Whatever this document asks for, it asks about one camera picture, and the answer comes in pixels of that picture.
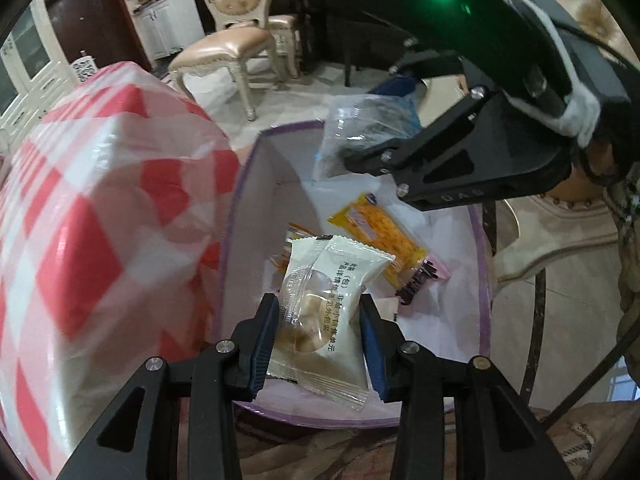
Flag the cream tufted leather chair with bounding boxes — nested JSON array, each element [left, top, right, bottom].
[[167, 0, 301, 122], [266, 0, 312, 81]]

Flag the white glass-front wall cabinets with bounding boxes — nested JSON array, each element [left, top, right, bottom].
[[0, 0, 86, 131]]

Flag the black cable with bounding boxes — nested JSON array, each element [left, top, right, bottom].
[[542, 305, 640, 428]]

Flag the black glossy table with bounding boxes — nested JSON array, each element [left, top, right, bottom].
[[280, 0, 401, 88]]

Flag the white patterned bin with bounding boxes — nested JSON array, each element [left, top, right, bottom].
[[72, 57, 99, 86]]

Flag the cream pastry packet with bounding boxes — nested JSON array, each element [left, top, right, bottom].
[[266, 234, 397, 412]]

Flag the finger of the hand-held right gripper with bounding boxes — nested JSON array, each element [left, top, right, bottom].
[[370, 50, 473, 98], [344, 87, 572, 212]]

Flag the long yellow cake packet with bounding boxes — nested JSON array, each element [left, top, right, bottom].
[[327, 192, 431, 286]]

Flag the white basket purple rim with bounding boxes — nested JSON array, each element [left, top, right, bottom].
[[210, 119, 496, 431]]

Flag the white side cabinet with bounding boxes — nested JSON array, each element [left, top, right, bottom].
[[132, 0, 190, 61]]

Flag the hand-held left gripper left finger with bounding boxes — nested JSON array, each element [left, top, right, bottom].
[[57, 292, 281, 480]]

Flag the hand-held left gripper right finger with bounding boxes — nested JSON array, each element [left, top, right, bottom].
[[357, 294, 573, 480]]

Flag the orange white snack packet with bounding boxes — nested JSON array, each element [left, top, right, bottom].
[[271, 221, 335, 273]]

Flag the pink black chocolate packet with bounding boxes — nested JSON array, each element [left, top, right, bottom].
[[395, 255, 452, 307]]

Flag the blue clear packet dark contents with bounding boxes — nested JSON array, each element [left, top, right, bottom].
[[312, 94, 426, 183]]

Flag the dark brown door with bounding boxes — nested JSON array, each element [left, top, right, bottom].
[[45, 0, 151, 73]]

